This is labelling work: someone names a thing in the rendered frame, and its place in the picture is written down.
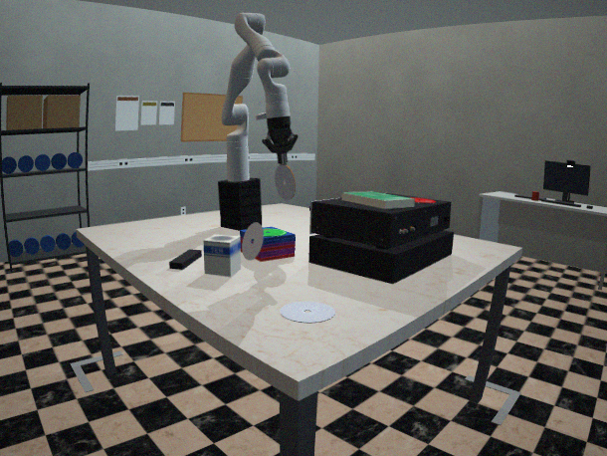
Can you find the silver cd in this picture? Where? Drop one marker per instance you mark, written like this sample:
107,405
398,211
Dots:
318,312

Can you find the orange cd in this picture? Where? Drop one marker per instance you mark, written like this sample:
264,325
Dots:
286,191

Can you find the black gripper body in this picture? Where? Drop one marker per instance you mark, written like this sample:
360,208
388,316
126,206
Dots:
274,124

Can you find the black rectangular bar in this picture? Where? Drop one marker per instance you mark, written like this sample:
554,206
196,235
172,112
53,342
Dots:
185,259

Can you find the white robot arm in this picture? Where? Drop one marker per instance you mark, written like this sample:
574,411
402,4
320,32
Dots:
272,64

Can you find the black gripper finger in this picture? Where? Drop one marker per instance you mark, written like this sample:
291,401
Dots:
276,147
292,141

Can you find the green cd with red label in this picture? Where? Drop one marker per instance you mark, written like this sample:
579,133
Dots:
274,232

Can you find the grey disc with centre hole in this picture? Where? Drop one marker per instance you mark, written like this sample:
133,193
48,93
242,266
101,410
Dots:
255,231

